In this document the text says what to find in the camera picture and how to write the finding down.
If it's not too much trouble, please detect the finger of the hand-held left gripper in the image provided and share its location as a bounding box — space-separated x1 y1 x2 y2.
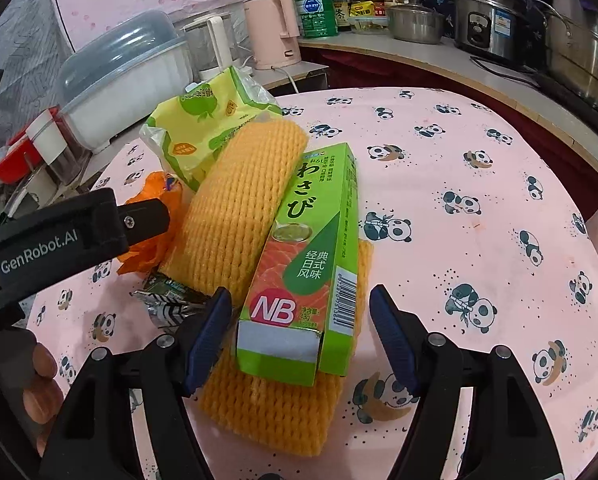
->
119 199 173 251

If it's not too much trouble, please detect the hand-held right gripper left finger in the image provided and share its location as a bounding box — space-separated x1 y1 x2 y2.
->
38 286 233 480

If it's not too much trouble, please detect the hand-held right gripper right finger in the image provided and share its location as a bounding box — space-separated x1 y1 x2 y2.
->
369 284 564 480

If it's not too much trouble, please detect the orange wrapper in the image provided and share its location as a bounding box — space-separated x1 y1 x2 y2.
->
116 171 185 277

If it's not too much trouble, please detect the orange foam net sleeve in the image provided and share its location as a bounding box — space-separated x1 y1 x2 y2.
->
159 112 375 458

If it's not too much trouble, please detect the green cardboard box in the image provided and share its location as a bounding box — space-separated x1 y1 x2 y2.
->
235 142 361 387

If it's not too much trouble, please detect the person's left hand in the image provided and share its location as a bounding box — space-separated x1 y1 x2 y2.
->
22 342 66 456

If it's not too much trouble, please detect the silver striped wrapper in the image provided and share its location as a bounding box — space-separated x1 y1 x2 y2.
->
130 272 212 331

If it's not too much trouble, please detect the red and white container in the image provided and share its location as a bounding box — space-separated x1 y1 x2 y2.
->
0 106 66 184

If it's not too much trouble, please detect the green and yellow snack packet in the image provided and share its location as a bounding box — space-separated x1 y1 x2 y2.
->
139 66 285 193

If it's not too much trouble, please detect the pink panda print tablecloth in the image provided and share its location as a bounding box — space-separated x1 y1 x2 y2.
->
26 87 598 480

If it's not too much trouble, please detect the white container grey lid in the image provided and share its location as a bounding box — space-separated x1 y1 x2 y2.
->
56 9 195 153

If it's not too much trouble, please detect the white electric jug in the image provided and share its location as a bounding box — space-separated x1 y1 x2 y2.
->
181 14 242 86

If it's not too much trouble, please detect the pink electric kettle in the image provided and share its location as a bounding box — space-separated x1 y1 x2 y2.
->
242 0 302 71

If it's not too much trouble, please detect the green canister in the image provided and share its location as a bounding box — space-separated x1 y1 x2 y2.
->
292 0 340 39

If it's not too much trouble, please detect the dark sauce bottle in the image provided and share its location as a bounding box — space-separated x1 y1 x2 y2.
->
331 0 352 31

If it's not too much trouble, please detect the yellow labelled jar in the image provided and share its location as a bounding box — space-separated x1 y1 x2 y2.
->
348 0 387 35

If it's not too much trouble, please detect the black induction cooktop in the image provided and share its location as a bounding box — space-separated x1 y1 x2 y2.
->
534 72 598 122

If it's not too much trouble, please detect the small steel pot with lid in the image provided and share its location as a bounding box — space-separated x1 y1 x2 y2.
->
386 0 445 45

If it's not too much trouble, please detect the steel rice cooker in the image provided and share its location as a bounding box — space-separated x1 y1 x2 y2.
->
451 0 534 64

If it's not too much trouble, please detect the large steel steamer pot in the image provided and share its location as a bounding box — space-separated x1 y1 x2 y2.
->
531 0 598 113

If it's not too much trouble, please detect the black power cable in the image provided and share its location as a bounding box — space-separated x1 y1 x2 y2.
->
471 55 540 89

